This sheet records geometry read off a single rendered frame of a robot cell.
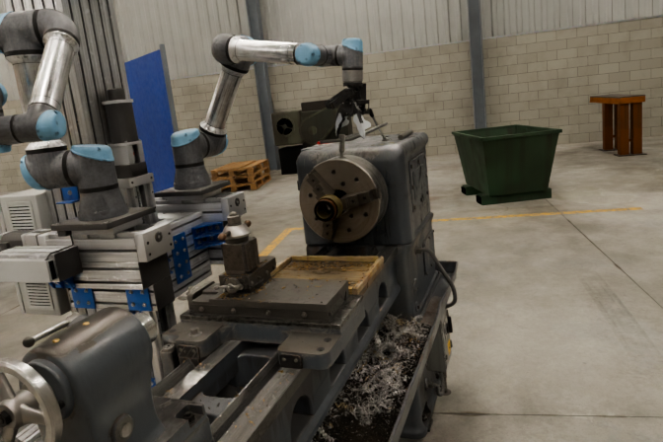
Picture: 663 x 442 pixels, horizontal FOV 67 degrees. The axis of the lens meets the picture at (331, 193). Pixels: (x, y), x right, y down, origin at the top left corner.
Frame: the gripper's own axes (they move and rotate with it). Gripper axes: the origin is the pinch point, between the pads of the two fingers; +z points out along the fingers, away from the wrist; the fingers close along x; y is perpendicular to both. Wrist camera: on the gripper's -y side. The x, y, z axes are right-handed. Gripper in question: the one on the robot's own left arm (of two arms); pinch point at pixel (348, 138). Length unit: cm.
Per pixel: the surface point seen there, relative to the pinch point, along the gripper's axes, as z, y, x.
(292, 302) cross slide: 33, -58, -44
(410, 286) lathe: 59, 19, -15
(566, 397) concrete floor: 122, 89, -49
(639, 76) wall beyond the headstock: -25, 1052, 276
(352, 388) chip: 73, -29, -34
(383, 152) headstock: 6.2, 13.4, -4.6
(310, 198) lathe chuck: 22.2, -12.9, 7.4
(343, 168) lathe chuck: 10.0, -6.2, -4.2
